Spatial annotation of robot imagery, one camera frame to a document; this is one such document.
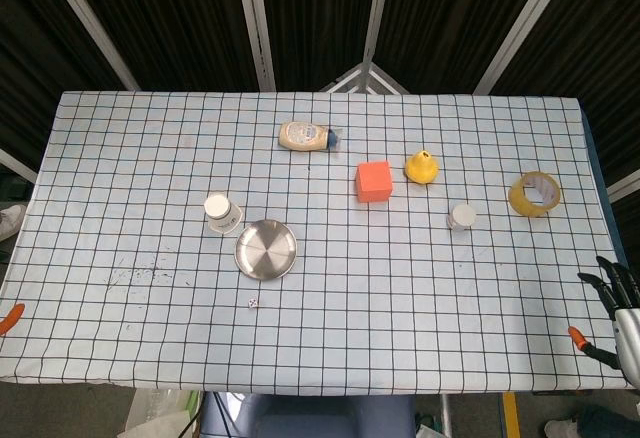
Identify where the blue-grey robot torso base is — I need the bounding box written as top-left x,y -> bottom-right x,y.
199,391 -> 416,438

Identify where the round stainless steel plate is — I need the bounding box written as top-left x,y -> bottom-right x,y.
234,219 -> 300,282

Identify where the yellow toy pear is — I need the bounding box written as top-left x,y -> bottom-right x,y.
404,149 -> 441,185

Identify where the white aluminium frame post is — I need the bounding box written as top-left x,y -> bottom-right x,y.
0,147 -> 39,184
473,0 -> 569,95
358,0 -> 395,72
233,0 -> 277,92
606,167 -> 640,204
38,0 -> 140,92

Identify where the white black checkered tablecloth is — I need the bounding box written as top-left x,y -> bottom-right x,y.
0,90 -> 636,395

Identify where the white sneaker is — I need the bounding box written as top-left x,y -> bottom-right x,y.
0,204 -> 27,242
543,418 -> 581,438

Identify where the white paper cup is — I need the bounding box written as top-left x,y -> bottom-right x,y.
203,192 -> 244,235

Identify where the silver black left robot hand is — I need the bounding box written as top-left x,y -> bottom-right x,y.
0,303 -> 25,337

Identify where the grey metal table leg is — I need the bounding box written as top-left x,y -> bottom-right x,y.
439,393 -> 454,438

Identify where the cream mayonnaise squeeze bottle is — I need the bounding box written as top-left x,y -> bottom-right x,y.
278,121 -> 344,153

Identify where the orange cube block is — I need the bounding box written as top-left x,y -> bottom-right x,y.
355,160 -> 394,204

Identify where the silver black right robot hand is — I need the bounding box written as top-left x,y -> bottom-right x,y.
568,256 -> 640,390

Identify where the yellow packing tape roll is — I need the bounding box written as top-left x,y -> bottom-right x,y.
508,170 -> 563,219

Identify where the white triangular frame brace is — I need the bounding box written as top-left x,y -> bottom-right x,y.
319,61 -> 411,94

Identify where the small white plastic jar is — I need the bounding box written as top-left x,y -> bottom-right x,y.
446,202 -> 478,233

